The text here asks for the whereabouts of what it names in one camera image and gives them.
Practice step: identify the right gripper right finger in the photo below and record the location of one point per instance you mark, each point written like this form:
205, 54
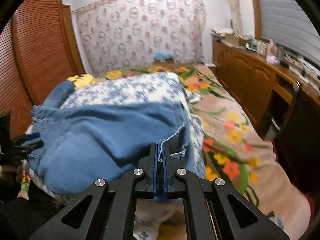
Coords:
214, 209

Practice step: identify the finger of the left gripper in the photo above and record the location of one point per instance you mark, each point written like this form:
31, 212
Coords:
25, 137
26, 149

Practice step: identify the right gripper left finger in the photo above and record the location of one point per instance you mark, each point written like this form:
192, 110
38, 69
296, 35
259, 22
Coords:
105, 210

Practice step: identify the blue denim pants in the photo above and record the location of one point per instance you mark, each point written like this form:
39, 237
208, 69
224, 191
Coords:
82, 144

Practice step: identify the folded blue denim garment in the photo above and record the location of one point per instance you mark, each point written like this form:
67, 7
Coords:
59, 94

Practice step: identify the floral bed blanket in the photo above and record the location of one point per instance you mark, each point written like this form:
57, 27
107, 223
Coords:
232, 150

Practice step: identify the yellow plush toy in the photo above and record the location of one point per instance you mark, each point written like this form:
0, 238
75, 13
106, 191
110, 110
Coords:
83, 80

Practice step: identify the brown louvered wardrobe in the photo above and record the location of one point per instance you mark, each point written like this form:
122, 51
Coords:
38, 51

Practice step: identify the wooden sideboard cabinet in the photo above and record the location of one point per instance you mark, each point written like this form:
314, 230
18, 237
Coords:
279, 106

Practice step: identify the circle patterned sheer curtain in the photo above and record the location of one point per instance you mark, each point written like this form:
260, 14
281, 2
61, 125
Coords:
126, 33

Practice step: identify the blue item on box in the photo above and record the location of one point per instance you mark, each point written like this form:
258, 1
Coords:
160, 57

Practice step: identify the pink bottle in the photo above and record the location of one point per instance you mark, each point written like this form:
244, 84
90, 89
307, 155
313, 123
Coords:
272, 53

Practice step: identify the cardboard box on cabinet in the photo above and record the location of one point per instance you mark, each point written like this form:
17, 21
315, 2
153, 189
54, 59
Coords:
235, 40

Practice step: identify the grey window blind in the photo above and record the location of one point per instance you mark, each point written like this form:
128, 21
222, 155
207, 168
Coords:
285, 22

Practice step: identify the beige side curtain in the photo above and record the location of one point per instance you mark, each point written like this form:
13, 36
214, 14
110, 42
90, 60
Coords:
237, 23

